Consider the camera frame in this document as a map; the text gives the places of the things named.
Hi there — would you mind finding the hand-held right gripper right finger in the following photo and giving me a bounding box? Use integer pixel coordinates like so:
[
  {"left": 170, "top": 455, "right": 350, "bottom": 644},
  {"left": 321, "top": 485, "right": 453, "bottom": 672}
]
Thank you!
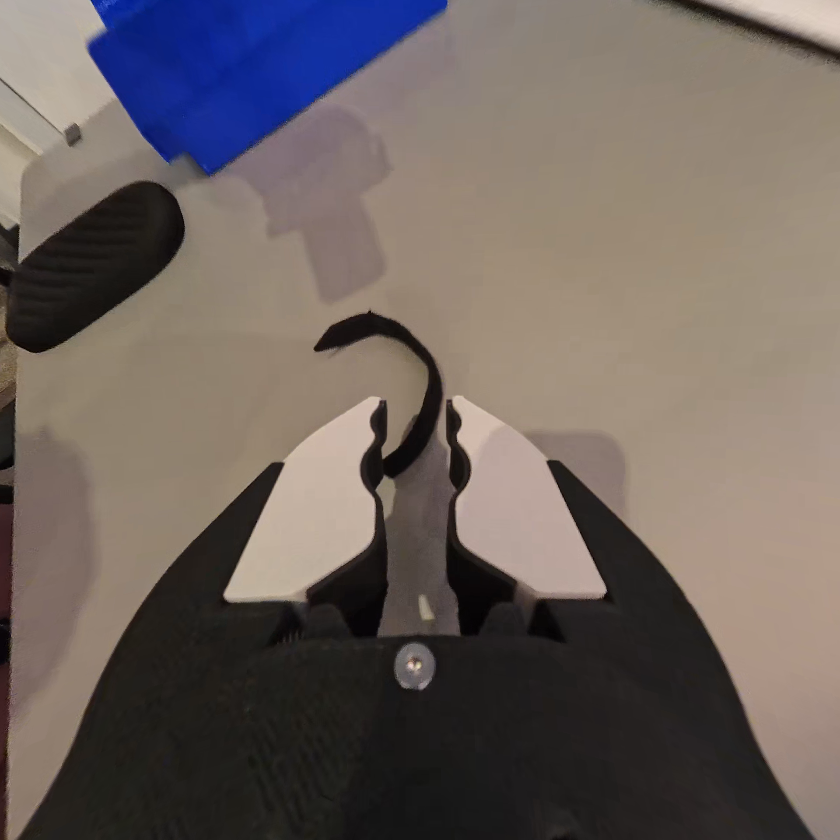
[{"left": 445, "top": 395, "right": 608, "bottom": 636}]

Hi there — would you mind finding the blue plastic bin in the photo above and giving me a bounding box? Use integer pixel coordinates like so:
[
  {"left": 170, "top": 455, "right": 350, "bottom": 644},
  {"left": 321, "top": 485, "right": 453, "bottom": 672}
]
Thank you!
[{"left": 87, "top": 0, "right": 449, "bottom": 175}]

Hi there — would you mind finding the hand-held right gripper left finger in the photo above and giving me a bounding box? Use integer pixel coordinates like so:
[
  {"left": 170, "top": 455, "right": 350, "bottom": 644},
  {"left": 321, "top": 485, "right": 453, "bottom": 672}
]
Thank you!
[{"left": 223, "top": 395, "right": 389, "bottom": 636}]

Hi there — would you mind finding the black hook-and-loop strap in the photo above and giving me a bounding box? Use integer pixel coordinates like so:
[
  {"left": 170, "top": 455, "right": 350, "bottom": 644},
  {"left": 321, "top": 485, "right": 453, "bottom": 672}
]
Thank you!
[{"left": 314, "top": 311, "right": 442, "bottom": 479}]

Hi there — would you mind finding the white flat board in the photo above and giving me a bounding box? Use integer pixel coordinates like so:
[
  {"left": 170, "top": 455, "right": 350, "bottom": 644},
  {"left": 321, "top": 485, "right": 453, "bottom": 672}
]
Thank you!
[{"left": 679, "top": 0, "right": 840, "bottom": 53}]

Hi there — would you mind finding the black chair armrest pad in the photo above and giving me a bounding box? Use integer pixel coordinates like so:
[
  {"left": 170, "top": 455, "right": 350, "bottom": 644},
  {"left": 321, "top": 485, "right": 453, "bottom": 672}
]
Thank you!
[{"left": 7, "top": 182, "right": 186, "bottom": 354}]

